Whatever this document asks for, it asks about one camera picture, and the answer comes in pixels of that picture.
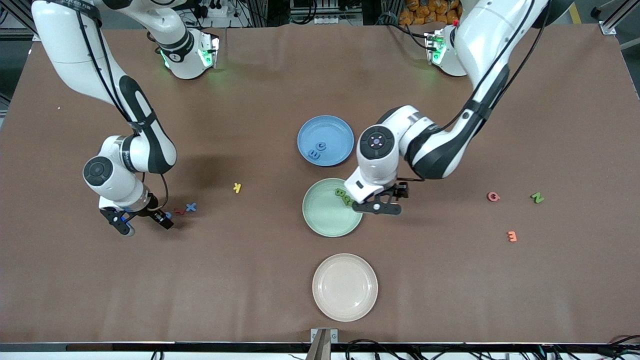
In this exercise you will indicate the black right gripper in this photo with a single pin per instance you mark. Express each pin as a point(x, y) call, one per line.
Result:
point(146, 212)

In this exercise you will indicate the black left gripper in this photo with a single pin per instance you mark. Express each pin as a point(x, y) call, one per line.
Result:
point(398, 190)

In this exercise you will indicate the green foam letter U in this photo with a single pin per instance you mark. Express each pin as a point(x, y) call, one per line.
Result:
point(346, 200)

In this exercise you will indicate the blue foam letter E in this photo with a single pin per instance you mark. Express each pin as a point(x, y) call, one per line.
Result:
point(315, 154)

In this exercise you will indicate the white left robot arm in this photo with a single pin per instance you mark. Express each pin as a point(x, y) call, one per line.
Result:
point(480, 40)

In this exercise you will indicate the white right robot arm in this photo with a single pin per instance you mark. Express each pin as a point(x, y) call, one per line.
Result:
point(75, 50)

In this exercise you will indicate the red foam letter I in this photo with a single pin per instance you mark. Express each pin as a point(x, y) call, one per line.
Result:
point(180, 211)

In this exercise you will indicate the blue foam letter X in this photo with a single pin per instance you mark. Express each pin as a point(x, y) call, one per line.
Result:
point(191, 207)

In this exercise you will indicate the pale green plate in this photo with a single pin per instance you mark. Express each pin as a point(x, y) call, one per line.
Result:
point(325, 215)

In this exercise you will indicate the blue plate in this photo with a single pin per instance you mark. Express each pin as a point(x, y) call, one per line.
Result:
point(335, 130)

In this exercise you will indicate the pink foam letter G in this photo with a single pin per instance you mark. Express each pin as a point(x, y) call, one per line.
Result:
point(490, 196)

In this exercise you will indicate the brown table cover sheet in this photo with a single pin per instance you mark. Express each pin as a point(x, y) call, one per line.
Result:
point(250, 275)

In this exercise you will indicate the beige pink plate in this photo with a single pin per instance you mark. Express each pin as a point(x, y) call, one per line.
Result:
point(345, 287)

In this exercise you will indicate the orange foam letter E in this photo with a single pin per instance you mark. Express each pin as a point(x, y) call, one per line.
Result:
point(511, 236)

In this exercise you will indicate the green foam letter N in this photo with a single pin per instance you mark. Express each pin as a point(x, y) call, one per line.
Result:
point(537, 197)

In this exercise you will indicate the pile of orange fruit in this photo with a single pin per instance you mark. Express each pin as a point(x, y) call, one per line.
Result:
point(430, 12)

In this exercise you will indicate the dark equipment rack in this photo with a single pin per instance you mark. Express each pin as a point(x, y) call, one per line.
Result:
point(325, 20)

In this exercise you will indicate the white power strip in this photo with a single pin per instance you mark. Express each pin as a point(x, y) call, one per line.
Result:
point(217, 9)

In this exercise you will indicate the metal table edge rail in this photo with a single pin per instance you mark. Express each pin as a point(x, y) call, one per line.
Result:
point(150, 346)

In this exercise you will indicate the metal table edge bracket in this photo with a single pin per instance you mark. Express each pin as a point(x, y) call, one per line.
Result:
point(316, 334)

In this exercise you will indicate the aluminium frame profile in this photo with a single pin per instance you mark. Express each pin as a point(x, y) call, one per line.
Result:
point(607, 27)

